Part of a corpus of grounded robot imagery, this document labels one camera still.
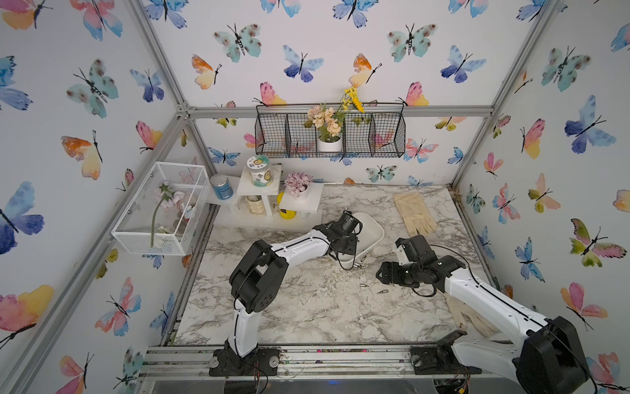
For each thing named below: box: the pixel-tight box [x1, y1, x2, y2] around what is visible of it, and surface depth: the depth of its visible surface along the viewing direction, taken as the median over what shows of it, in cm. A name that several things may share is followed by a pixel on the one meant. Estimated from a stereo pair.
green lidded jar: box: [246, 154, 274, 188], surface depth 87 cm
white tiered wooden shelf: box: [206, 164, 325, 232], surface depth 104 cm
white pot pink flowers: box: [284, 170, 314, 201], surface depth 89 cm
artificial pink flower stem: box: [150, 181, 186, 248], surface depth 76 cm
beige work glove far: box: [393, 192, 438, 238], surface depth 111 cm
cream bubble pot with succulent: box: [246, 194, 266, 216], surface depth 107 cm
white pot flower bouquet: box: [303, 87, 366, 153], surface depth 84 cm
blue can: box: [210, 174, 234, 201], surface depth 93 cm
